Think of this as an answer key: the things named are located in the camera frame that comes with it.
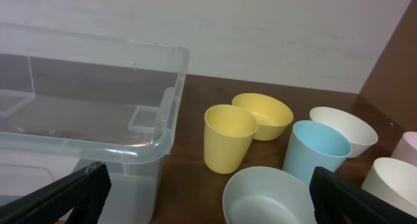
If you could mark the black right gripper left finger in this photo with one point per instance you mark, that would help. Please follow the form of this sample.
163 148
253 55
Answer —
82 194

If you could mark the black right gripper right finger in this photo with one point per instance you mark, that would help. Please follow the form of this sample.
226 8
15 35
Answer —
337 201

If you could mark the white plastic bowl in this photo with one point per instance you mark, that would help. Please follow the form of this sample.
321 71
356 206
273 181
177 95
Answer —
360 134

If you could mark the grey plastic bowl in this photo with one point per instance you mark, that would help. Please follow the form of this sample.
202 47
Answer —
267 195

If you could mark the yellow plastic bowl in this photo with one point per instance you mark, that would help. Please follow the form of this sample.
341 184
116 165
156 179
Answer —
272 115

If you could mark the yellow plastic cup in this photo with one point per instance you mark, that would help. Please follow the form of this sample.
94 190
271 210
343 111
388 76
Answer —
228 133

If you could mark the light blue plastic cup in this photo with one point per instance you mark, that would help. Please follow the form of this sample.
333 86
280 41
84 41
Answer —
312 145

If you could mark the cream plastic cup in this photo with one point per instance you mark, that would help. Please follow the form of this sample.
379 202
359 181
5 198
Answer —
393 181

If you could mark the pink plastic cup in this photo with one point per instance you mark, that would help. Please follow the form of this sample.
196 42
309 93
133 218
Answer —
406 148

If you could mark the clear plastic storage bin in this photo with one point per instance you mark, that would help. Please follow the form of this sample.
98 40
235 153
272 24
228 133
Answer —
71 99

